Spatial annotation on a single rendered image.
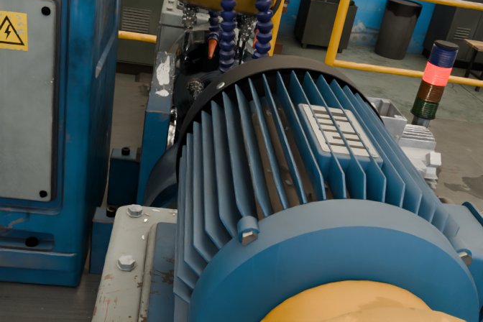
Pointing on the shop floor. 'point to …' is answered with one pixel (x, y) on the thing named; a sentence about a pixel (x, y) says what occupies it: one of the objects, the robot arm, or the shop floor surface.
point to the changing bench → (474, 60)
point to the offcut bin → (322, 19)
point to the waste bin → (397, 27)
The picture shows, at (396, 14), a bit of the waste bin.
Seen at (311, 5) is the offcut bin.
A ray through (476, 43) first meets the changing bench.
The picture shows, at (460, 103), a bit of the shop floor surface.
